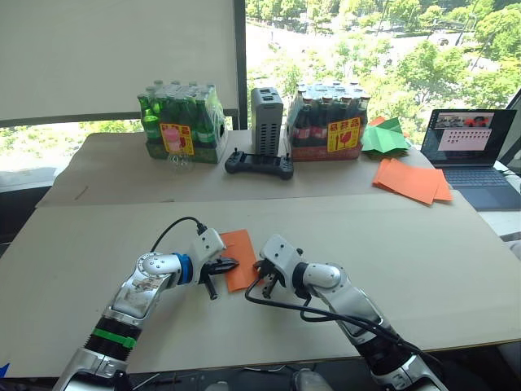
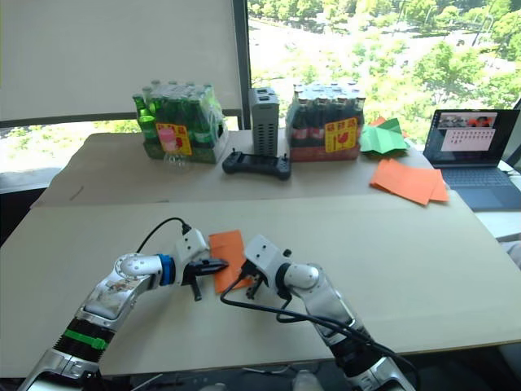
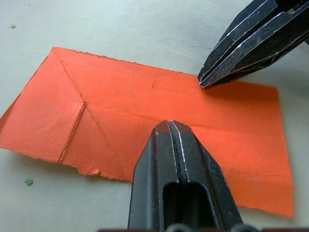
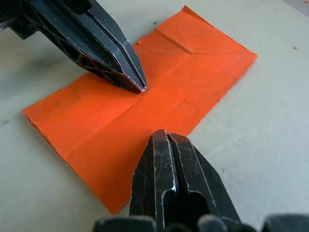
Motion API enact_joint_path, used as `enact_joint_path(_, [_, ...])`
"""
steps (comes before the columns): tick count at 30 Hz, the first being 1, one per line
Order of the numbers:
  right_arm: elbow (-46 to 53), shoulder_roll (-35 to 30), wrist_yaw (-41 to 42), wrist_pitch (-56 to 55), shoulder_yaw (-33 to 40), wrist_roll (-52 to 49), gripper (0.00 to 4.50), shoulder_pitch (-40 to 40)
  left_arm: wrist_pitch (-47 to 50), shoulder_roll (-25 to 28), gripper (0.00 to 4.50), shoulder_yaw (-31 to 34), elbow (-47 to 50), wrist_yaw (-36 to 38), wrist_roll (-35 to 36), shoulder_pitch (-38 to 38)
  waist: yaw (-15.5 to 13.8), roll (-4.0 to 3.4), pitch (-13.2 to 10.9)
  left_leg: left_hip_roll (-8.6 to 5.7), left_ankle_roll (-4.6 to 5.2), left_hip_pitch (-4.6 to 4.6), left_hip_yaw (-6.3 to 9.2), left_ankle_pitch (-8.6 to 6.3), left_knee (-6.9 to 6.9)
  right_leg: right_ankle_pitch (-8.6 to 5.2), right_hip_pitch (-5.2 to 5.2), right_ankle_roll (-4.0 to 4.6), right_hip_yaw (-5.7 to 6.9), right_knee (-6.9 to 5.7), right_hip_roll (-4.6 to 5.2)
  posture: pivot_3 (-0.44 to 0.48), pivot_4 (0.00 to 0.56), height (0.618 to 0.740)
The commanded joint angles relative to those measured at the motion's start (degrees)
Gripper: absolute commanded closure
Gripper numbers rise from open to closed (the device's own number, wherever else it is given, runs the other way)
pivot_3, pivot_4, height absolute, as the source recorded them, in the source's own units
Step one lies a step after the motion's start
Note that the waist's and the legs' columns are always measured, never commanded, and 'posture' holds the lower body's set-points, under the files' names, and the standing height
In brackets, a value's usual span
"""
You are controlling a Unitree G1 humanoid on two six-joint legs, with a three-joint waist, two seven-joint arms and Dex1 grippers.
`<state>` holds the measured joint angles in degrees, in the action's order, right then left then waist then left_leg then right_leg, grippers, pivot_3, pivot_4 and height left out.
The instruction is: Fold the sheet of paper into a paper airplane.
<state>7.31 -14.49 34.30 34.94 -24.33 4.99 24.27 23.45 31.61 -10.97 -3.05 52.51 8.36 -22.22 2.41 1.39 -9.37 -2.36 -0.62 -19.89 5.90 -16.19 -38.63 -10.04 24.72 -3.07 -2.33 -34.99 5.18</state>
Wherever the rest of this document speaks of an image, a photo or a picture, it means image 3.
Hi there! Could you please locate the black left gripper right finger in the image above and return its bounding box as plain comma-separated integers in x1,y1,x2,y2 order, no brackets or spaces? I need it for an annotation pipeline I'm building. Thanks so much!
169,120,243,230

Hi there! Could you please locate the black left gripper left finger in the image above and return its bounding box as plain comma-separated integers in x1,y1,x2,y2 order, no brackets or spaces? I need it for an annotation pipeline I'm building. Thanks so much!
127,120,183,230

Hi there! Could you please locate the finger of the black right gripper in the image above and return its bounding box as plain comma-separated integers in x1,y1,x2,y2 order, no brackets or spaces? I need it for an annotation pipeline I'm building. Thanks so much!
200,1,309,90
197,0,283,84

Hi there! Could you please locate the orange paper sheet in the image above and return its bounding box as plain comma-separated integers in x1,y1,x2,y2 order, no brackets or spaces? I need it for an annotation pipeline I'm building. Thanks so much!
0,46,295,219

